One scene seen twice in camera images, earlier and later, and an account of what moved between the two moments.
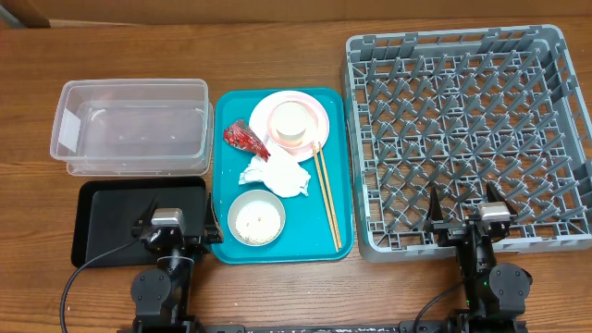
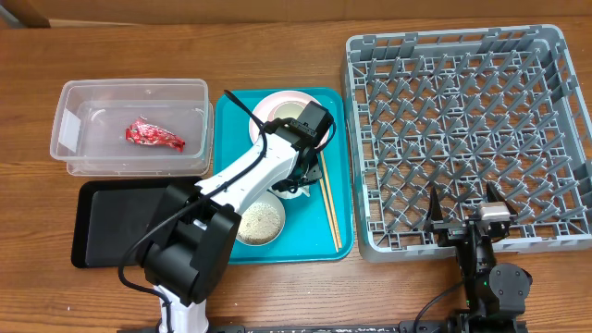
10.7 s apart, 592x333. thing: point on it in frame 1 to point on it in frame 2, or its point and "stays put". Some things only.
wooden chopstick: (325, 197) stays put
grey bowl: (256, 217) stays put
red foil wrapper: (241, 136) to (143, 132)
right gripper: (449, 232) stays put
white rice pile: (257, 222) stays put
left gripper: (212, 228) to (314, 173)
